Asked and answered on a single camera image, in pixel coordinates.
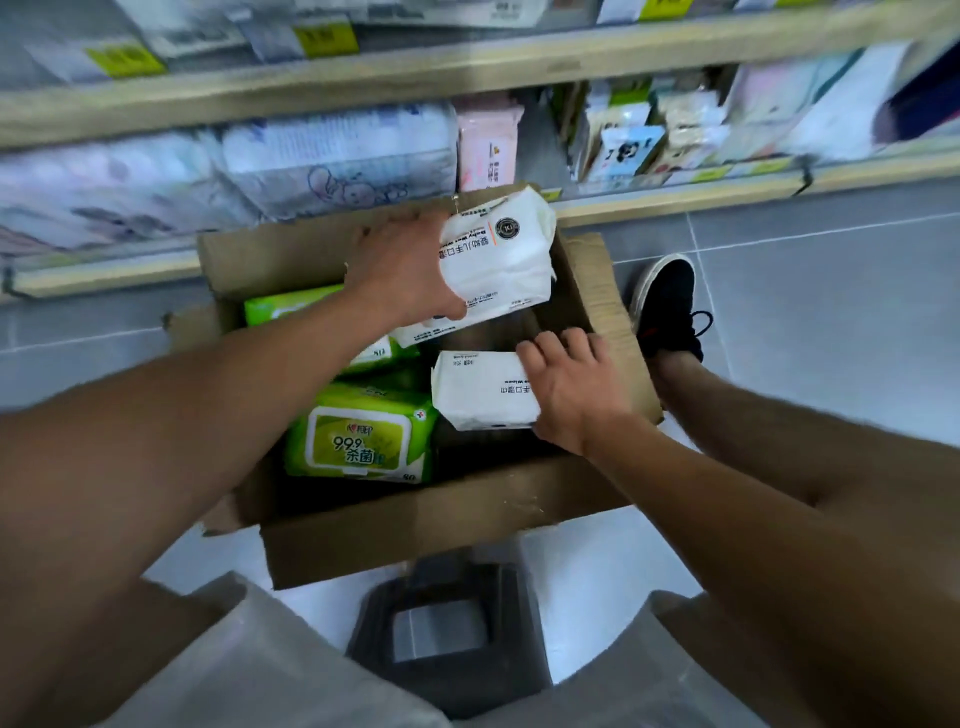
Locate dark blue printed pack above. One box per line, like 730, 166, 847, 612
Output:
872, 43, 960, 145

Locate pastel floral towel pack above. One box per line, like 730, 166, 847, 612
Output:
722, 54, 828, 164

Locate pink small wipes pack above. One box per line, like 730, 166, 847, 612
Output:
452, 92, 528, 196

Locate person's left forearm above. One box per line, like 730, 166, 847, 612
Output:
0, 287, 395, 728

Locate white lidded wet wipes pack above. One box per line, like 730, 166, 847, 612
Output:
295, 0, 552, 31
110, 0, 303, 61
430, 349, 544, 434
389, 185, 560, 352

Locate large green wet wipes pack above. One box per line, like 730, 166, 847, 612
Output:
347, 359, 434, 397
242, 284, 419, 378
282, 381, 442, 487

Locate white pastel towel pack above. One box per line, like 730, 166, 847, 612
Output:
778, 39, 914, 164

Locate person's right hand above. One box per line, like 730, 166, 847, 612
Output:
515, 326, 637, 458

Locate person's left hand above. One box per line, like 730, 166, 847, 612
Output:
342, 209, 472, 333

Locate person's left leg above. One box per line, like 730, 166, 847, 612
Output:
0, 575, 228, 728

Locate small wipes packets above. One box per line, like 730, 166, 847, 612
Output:
662, 88, 734, 172
587, 124, 669, 185

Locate wooden edged grey shelf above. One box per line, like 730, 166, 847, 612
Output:
0, 0, 960, 307

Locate person's right forearm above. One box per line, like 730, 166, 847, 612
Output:
583, 410, 960, 728

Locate person's right black shoe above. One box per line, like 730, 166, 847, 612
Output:
627, 252, 715, 367

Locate person's white shorts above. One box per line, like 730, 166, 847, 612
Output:
95, 569, 753, 728

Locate black stool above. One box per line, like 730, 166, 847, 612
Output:
344, 557, 556, 723

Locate brown cardboard box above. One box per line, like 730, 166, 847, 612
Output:
162, 181, 667, 593

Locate small packet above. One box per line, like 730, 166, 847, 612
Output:
605, 77, 655, 108

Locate white blue tissue pack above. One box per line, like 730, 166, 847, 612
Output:
215, 102, 462, 223

